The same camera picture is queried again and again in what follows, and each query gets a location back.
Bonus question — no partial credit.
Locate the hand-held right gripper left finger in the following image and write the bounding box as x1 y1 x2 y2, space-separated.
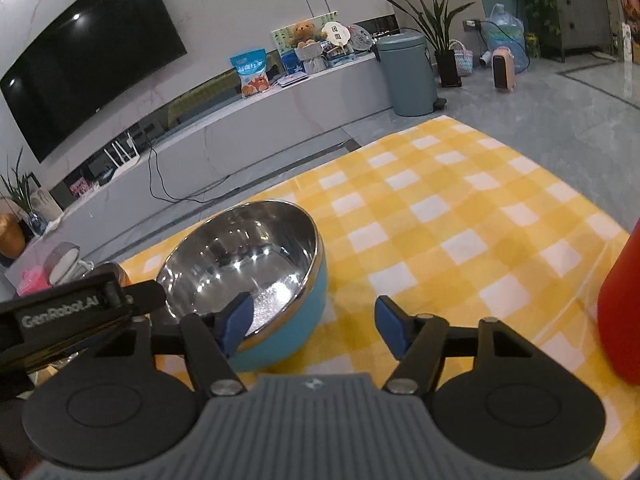
70 292 253 400

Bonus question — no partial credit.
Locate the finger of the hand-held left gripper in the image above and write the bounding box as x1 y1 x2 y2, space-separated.
122 280 166 317

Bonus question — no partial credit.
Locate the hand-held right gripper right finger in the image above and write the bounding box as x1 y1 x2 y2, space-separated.
375 296 548 400

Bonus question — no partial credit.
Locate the blue steel bowl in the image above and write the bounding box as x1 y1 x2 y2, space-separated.
156 200 328 373

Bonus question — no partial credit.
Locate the pink storage box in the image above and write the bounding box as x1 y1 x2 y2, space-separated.
15 267 53 297

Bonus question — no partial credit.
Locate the grey baby rocker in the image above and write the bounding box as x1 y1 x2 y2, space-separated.
47 241 96 286

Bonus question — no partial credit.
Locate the copper vase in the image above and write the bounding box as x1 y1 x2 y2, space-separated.
0 212 26 258

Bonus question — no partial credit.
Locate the plant in blue vase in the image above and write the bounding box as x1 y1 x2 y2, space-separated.
0 146 48 236

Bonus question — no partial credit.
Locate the yellow checked tablecloth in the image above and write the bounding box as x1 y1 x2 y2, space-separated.
117 116 640 411

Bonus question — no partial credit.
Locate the white printed card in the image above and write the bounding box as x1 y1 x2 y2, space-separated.
30 187 63 223

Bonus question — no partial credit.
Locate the white router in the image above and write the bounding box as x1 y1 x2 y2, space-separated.
102 130 143 171

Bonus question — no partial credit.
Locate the white marble television console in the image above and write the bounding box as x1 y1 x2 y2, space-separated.
5 52 396 271

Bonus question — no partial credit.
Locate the red mug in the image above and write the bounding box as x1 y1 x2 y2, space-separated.
596 225 640 386

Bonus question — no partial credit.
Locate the blue snack bag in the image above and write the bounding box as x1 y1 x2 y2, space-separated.
230 48 273 100

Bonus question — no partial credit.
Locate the black flat television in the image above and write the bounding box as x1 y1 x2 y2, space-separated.
0 0 188 163

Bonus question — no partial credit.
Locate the grey-blue trash can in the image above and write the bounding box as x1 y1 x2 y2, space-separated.
376 31 441 117

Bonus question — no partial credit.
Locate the potted plant in black pot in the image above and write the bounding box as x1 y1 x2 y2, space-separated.
374 0 476 88

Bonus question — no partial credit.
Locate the woven basket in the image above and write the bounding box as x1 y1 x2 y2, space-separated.
450 40 473 77

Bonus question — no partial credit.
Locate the pink space heater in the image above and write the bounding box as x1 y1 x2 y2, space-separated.
491 47 518 91

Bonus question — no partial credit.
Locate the teddy bear bouquet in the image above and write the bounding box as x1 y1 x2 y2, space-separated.
291 20 328 73

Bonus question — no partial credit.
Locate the round decorative fan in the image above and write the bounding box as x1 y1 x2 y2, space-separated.
347 24 376 53

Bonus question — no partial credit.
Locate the green picture board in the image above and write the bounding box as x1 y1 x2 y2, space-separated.
270 10 341 61

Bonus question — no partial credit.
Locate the white paddle fan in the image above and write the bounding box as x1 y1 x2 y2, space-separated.
320 21 350 46

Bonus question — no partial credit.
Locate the blue water jug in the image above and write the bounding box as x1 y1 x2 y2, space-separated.
484 3 531 73

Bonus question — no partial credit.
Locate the grey drawer cabinet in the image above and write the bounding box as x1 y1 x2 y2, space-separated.
545 0 621 63

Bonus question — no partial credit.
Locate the black cable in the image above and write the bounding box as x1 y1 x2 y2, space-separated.
147 145 241 204

